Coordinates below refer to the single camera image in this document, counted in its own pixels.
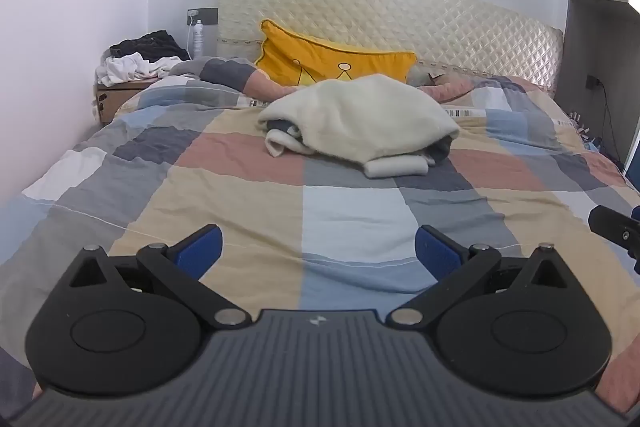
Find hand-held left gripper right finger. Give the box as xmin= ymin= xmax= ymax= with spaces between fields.
xmin=387 ymin=224 xmax=571 ymax=330

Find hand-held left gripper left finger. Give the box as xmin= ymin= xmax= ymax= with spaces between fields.
xmin=67 ymin=224 xmax=251 ymax=330

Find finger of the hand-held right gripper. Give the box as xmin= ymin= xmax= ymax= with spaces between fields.
xmin=588 ymin=205 xmax=640 ymax=258

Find cream striped sweater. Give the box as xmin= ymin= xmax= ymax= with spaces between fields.
xmin=257 ymin=74 xmax=461 ymax=178

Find white clothes pile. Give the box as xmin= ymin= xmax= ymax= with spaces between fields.
xmin=95 ymin=52 xmax=188 ymax=88

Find patchwork checked quilt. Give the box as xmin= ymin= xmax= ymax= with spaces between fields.
xmin=0 ymin=57 xmax=640 ymax=408

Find bedside clutter pile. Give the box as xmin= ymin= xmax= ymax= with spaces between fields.
xmin=567 ymin=109 xmax=601 ymax=145

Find cardboard box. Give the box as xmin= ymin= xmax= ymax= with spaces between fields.
xmin=95 ymin=79 xmax=156 ymax=125

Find grey pillow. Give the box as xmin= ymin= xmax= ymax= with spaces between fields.
xmin=407 ymin=62 xmax=451 ymax=86

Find clear plastic bottle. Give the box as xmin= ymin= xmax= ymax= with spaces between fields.
xmin=192 ymin=19 xmax=206 ymax=59

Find yellow crown pillow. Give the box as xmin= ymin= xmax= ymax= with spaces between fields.
xmin=254 ymin=19 xmax=418 ymax=88

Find cream quilted headboard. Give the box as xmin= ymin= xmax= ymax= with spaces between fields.
xmin=216 ymin=0 xmax=564 ymax=95

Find black power cable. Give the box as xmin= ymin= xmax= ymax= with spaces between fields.
xmin=599 ymin=82 xmax=623 ymax=162

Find white charger cable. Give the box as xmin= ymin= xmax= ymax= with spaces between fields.
xmin=186 ymin=9 xmax=197 ymax=60

